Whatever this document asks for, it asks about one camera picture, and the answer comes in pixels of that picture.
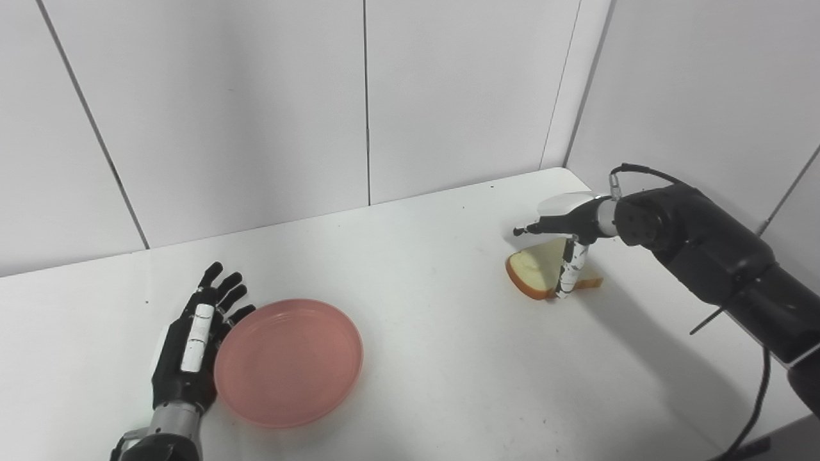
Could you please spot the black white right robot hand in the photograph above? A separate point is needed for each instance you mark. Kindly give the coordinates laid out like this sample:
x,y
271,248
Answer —
x,y
573,214

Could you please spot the pink round plate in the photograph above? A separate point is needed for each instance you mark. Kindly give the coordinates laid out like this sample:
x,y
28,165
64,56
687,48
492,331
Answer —
x,y
288,362

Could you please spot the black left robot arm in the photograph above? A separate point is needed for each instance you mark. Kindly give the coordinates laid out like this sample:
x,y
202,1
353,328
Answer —
x,y
170,435

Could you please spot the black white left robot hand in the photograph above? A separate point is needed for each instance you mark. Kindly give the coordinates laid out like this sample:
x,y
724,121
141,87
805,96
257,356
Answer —
x,y
173,371

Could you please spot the slice of white bread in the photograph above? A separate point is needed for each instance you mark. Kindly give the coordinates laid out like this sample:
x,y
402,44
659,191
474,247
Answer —
x,y
535,272

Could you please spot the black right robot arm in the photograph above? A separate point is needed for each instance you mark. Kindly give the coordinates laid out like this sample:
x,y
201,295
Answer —
x,y
711,250

